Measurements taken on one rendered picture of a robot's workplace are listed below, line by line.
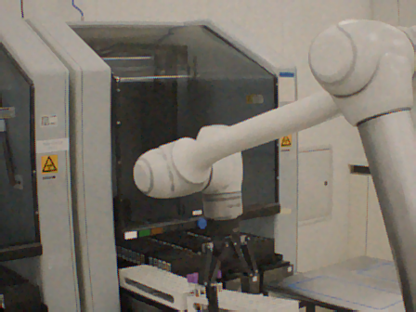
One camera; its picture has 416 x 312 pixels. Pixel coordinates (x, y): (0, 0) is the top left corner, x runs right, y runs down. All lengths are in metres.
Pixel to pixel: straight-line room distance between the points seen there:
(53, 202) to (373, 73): 0.99
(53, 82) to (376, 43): 0.94
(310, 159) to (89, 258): 2.37
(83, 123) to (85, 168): 0.12
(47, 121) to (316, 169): 2.55
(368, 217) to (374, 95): 3.20
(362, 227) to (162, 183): 2.95
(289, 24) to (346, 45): 2.85
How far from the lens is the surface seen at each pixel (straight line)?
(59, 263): 1.85
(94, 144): 1.86
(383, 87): 1.13
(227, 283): 2.09
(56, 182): 1.81
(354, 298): 1.87
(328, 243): 4.29
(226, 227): 1.64
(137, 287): 1.97
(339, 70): 1.10
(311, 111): 1.42
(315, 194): 4.12
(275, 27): 3.86
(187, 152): 1.48
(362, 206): 4.32
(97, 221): 1.89
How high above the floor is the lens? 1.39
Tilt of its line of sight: 8 degrees down
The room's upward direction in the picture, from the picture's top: 1 degrees counter-clockwise
